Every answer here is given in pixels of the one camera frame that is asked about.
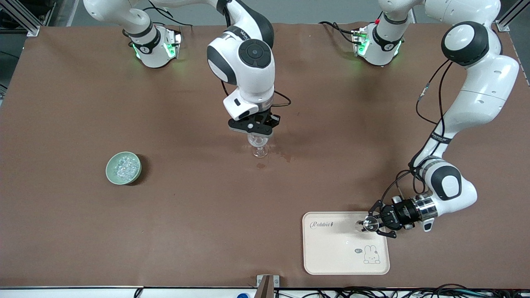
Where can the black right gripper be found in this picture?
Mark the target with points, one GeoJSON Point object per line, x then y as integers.
{"type": "Point", "coordinates": [272, 119]}

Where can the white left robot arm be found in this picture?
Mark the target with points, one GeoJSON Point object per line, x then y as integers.
{"type": "Point", "coordinates": [484, 95]}

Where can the pale green ceramic bowl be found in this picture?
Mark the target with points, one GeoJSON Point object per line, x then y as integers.
{"type": "Point", "coordinates": [114, 178]}

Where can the heap of clear ice cubes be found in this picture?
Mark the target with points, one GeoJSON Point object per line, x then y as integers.
{"type": "Point", "coordinates": [124, 167]}

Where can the green lit base connector panel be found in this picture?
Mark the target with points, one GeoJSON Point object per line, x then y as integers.
{"type": "Point", "coordinates": [360, 41]}
{"type": "Point", "coordinates": [173, 45]}

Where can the steel double jigger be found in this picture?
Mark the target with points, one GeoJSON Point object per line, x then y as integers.
{"type": "Point", "coordinates": [369, 225]}

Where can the white rabbit print tray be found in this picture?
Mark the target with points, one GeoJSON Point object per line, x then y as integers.
{"type": "Point", "coordinates": [339, 248]}

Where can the aluminium frame profile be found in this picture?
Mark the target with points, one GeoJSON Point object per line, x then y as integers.
{"type": "Point", "coordinates": [29, 22]}
{"type": "Point", "coordinates": [507, 18]}

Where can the metal bracket with wooden post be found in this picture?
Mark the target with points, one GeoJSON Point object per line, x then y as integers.
{"type": "Point", "coordinates": [267, 285]}

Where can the clear stemmed wine glass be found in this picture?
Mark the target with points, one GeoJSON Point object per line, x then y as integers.
{"type": "Point", "coordinates": [259, 152]}

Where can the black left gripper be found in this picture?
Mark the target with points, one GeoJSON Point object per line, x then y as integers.
{"type": "Point", "coordinates": [398, 215]}

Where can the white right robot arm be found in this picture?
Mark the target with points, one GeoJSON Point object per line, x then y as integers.
{"type": "Point", "coordinates": [248, 78]}

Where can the brown table mat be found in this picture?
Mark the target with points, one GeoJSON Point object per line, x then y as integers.
{"type": "Point", "coordinates": [186, 215]}

